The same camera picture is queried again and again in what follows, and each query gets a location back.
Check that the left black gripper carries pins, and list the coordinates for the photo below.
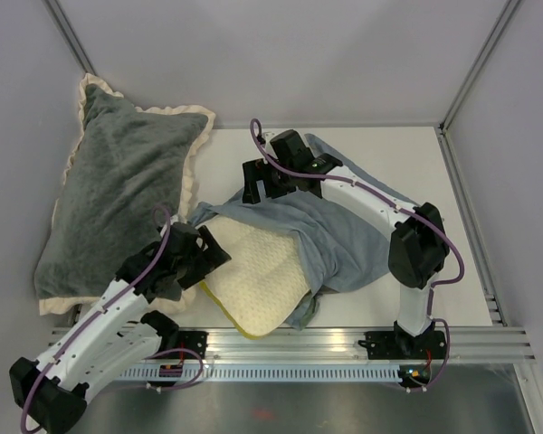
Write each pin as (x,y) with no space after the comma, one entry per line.
(210,259)

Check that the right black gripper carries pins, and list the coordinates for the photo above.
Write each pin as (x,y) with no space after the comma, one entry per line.
(257,170)

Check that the cream pillow yellow edge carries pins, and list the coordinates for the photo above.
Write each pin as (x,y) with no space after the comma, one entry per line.
(263,282)

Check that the patchwork and blue pillowcase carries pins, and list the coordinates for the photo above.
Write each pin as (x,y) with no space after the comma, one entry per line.
(339,252)

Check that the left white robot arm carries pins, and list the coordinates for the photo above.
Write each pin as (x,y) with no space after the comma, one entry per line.
(54,389)

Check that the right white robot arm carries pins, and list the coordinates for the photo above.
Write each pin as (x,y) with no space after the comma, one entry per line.
(417,250)

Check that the grey plush pillow cream trim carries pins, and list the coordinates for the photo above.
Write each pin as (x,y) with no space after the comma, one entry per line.
(127,160)

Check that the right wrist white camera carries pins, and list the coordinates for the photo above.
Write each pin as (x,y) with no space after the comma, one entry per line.
(268,136)

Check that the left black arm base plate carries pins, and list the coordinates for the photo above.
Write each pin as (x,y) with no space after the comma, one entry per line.
(193,340)

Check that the aluminium front rail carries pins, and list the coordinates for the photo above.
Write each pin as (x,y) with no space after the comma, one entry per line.
(483,344)

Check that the aluminium rail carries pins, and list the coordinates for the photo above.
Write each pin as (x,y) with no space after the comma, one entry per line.
(472,231)
(483,344)

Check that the slotted white cable duct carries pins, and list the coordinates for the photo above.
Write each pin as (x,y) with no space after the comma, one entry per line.
(234,372)

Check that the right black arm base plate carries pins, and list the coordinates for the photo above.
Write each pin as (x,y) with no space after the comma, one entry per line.
(391,345)

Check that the left aluminium frame post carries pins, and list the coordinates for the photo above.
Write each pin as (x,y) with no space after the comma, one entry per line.
(68,34)

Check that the aluminium frame post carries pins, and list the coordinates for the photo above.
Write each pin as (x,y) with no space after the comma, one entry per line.
(68,34)
(491,42)

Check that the right side aluminium rail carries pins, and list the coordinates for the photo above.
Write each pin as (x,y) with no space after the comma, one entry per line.
(472,231)

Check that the right aluminium frame post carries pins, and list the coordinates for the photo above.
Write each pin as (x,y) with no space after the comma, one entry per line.
(491,42)

